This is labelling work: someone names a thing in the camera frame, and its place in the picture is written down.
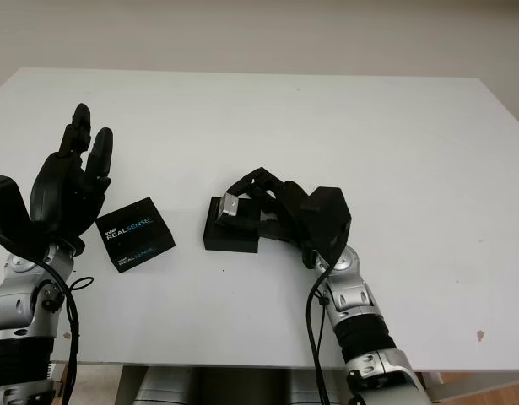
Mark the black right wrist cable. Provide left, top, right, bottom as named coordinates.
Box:
left=305, top=257, right=332, bottom=405

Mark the small silver depth camera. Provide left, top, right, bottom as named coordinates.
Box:
left=214, top=192, right=240, bottom=224

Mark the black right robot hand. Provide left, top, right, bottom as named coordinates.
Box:
left=227, top=167, right=315, bottom=258

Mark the silver and black robot torso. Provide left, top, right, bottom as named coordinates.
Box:
left=138, top=365, right=347, bottom=405

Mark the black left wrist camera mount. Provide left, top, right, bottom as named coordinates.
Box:
left=0, top=170, right=33, bottom=251

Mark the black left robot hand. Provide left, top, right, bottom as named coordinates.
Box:
left=29, top=102, right=115, bottom=255

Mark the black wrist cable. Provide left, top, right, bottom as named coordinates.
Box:
left=305, top=257, right=332, bottom=405
left=29, top=252, right=95, bottom=405

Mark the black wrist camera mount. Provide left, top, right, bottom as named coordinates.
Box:
left=0, top=170, right=33, bottom=251
left=299, top=186, right=354, bottom=271

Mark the black RealSense box lid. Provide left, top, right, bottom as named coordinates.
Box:
left=95, top=196, right=177, bottom=275

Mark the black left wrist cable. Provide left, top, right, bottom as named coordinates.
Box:
left=29, top=252, right=95, bottom=405

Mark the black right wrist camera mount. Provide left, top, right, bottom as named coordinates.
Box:
left=299, top=186, right=354, bottom=271

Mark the black box base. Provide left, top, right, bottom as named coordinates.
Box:
left=203, top=196, right=262, bottom=254

